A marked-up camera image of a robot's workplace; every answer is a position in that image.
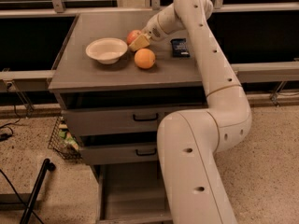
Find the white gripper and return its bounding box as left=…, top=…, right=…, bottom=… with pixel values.
left=129, top=4, right=184, bottom=51

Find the red apple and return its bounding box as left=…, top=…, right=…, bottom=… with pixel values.
left=126, top=30, right=142, bottom=45

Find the white bowl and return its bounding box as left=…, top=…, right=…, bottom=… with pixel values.
left=85, top=38, right=128, bottom=64

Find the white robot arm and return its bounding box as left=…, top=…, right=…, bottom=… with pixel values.
left=129, top=0, right=251, bottom=224

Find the grey drawer cabinet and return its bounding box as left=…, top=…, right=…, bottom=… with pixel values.
left=48, top=8, right=234, bottom=224

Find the grey top drawer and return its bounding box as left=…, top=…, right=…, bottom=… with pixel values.
left=61, top=105, right=188, bottom=137

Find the grey middle drawer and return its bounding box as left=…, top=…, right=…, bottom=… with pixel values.
left=79, top=143, right=158, bottom=165

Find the grey open bottom drawer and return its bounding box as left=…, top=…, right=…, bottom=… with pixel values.
left=96, top=161, right=173, bottom=224

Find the orange fruit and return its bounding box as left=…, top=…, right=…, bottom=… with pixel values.
left=135, top=49, right=156, bottom=69

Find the dark blue snack bar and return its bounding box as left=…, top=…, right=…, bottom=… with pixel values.
left=171, top=38, right=190, bottom=58

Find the black stand pole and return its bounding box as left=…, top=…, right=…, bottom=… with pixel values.
left=20, top=159, right=56, bottom=224

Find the black wire basket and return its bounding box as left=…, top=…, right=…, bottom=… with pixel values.
left=48, top=117, right=81, bottom=161

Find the black floor cable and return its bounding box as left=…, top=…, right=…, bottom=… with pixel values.
left=0, top=168, right=45, bottom=224

